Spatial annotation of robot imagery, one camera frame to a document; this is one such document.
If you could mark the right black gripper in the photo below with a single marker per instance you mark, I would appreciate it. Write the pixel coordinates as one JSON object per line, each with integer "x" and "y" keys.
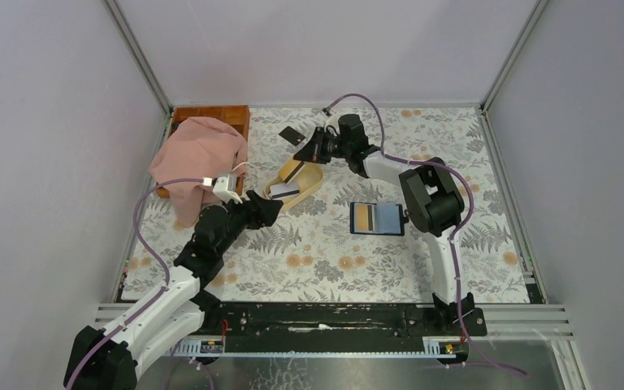
{"x": 311, "y": 152}

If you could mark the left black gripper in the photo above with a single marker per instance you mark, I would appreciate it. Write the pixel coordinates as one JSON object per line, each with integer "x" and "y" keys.
{"x": 265, "y": 211}

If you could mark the grey striped credit card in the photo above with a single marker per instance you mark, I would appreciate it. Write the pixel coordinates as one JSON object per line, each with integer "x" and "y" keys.
{"x": 282, "y": 191}

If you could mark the gold striped credit card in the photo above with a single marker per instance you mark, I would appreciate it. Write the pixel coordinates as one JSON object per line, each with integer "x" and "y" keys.
{"x": 290, "y": 169}

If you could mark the black credit card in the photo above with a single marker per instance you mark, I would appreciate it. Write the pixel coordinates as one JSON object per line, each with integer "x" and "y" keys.
{"x": 292, "y": 136}

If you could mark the black card holder wallet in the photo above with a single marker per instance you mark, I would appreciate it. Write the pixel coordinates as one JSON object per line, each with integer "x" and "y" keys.
{"x": 390, "y": 220}

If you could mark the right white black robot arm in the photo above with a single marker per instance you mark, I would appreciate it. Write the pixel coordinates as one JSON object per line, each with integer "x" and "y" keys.
{"x": 432, "y": 200}

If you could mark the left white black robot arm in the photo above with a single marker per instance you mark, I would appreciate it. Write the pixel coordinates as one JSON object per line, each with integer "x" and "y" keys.
{"x": 116, "y": 355}

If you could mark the beige oval tray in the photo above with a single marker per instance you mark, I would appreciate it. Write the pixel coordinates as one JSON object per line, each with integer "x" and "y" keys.
{"x": 295, "y": 181}

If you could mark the wooden compartment box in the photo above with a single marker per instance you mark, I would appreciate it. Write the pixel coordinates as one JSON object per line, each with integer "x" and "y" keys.
{"x": 236, "y": 116}

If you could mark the pink cloth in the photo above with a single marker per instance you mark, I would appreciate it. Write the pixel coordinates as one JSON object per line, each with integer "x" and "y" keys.
{"x": 201, "y": 147}

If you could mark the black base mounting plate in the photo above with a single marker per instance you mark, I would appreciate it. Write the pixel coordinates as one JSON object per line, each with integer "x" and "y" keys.
{"x": 327, "y": 320}

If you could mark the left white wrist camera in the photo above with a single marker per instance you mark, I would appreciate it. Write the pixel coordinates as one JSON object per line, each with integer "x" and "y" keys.
{"x": 221, "y": 189}

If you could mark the aluminium front rail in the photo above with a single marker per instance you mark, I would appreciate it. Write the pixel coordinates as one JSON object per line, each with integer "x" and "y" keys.
{"x": 318, "y": 347}

